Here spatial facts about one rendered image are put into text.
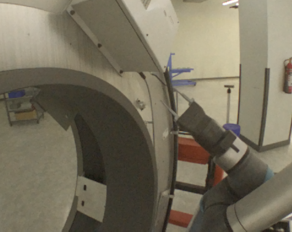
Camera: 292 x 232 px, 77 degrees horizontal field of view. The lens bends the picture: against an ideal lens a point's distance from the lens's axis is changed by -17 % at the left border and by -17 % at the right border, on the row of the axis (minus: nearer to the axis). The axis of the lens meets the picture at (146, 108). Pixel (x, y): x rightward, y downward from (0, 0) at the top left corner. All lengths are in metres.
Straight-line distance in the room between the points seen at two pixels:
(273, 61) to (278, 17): 0.64
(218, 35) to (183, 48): 1.91
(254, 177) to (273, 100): 2.86
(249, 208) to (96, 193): 0.67
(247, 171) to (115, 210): 0.54
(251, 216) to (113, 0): 0.48
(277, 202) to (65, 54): 0.49
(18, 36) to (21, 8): 0.05
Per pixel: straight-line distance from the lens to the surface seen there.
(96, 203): 0.97
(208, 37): 10.41
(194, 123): 0.55
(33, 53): 0.39
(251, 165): 0.56
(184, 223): 1.82
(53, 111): 0.81
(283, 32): 3.42
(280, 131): 3.70
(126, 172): 0.77
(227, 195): 0.60
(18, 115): 5.81
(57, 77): 0.36
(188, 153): 1.43
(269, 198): 0.45
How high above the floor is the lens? 1.58
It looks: 16 degrees down
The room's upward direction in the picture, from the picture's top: 3 degrees counter-clockwise
